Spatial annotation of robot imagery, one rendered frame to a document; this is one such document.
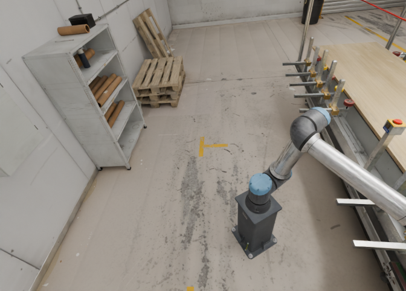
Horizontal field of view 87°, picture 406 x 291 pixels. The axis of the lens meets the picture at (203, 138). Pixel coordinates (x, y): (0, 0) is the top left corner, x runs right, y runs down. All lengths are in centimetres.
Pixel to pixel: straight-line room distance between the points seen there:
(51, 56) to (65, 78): 20
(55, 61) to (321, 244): 285
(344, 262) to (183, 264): 137
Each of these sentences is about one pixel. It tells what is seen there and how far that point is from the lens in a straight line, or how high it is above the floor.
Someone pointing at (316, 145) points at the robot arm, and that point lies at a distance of 106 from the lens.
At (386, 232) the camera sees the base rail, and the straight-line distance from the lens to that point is 179.
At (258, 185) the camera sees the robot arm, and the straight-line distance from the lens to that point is 151.
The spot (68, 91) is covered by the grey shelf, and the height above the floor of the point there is 120.
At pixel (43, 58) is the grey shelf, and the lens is 239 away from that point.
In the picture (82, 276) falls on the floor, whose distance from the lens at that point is 255.
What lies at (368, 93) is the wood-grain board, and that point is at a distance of 256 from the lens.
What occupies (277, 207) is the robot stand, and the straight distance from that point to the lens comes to 175.
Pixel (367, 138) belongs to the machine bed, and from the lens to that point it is 231.
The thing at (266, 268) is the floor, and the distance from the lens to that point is 220.
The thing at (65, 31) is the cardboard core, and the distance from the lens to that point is 280.
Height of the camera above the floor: 210
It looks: 42 degrees down
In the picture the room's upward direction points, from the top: 8 degrees counter-clockwise
